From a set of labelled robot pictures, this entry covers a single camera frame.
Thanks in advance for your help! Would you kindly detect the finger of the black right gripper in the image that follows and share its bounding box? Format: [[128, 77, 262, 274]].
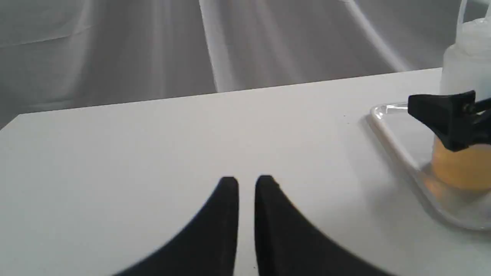
[[407, 90, 491, 152]]

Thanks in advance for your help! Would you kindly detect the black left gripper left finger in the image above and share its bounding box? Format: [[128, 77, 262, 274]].
[[118, 177, 240, 276]]

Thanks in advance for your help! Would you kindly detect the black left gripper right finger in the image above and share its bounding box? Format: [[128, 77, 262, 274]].
[[255, 175, 387, 276]]

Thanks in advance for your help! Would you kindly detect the clear plastic squeeze bottle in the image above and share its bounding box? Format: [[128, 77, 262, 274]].
[[432, 0, 491, 191]]

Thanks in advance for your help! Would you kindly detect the white rectangular plastic tray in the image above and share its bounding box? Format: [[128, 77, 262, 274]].
[[369, 103, 491, 231]]

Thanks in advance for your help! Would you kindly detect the grey fabric backdrop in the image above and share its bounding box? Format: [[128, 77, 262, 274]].
[[0, 0, 461, 127]]

